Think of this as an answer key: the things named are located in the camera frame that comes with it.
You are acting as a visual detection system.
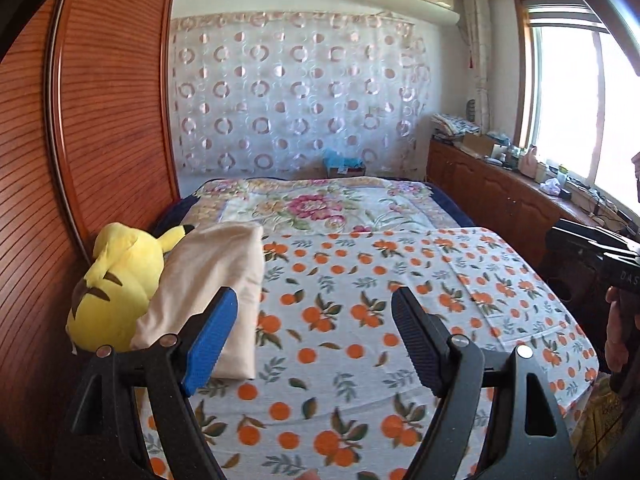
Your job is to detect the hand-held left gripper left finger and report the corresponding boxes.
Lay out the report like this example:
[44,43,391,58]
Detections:
[50,286,239,480]

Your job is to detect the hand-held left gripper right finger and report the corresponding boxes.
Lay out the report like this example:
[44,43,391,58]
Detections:
[391,286,576,480]

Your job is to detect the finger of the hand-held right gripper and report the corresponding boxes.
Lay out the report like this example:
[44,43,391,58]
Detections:
[545,227,640,267]
[557,218,640,250]

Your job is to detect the beige printed t-shirt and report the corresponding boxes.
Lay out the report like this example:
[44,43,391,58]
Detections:
[129,222,265,381]

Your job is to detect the person's right hand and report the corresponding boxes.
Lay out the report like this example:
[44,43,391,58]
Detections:
[604,285,640,377]

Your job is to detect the orange fruit print blanket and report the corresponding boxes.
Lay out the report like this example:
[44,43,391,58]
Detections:
[135,226,599,480]

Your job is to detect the low wooden cabinet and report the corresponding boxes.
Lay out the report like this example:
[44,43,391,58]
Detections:
[427,137,640,271]

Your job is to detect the yellow plush toy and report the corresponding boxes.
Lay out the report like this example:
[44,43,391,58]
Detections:
[66,221,196,356]

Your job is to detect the wooden framed window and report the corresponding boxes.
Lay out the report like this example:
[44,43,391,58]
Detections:
[515,0,640,201]

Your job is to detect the cardboard box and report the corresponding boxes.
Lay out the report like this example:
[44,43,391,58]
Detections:
[460,132,493,157]

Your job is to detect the stack of patterned cloth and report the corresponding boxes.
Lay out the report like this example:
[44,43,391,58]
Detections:
[431,112,481,138]

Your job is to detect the white window curtain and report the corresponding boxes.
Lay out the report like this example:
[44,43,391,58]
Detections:
[462,0,493,133]

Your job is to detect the wooden headboard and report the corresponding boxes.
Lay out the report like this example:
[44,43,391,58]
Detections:
[0,0,182,461]

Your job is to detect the circle patterned sheer curtain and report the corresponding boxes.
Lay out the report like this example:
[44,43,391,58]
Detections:
[170,10,432,181]

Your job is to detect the black cables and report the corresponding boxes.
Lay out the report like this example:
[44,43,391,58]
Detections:
[575,187,640,231]

